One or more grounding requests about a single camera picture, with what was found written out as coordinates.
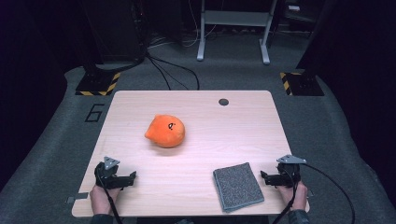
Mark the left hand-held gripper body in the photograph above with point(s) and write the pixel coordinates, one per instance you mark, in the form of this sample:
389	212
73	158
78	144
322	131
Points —
107	179

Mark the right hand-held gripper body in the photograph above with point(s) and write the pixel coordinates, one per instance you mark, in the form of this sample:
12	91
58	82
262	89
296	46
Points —
288	172

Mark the grey cloth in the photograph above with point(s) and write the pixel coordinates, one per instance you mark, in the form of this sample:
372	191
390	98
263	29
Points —
238	186

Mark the orange plush toy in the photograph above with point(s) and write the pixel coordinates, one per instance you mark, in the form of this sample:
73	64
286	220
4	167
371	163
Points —
165	132

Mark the person's left hand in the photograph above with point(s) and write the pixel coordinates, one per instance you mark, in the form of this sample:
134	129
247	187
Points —
101	200

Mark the person's right hand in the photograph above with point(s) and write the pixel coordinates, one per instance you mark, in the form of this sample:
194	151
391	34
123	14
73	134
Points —
299	199

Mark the grey tape piece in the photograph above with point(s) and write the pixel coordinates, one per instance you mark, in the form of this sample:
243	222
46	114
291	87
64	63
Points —
77	196
310	193

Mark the round dark table grommet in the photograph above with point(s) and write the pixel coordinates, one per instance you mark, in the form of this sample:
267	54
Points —
223	102

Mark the black yellow striped stand base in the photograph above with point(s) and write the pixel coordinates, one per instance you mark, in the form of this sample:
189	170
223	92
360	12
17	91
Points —
98	84
303	84

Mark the dark curtain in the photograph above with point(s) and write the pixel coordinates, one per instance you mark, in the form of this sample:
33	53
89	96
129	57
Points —
28	93
358	62

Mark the black cabinet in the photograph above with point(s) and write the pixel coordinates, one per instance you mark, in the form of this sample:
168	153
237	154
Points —
115	31

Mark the white metal table frame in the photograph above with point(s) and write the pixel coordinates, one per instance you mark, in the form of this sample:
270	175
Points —
233	18

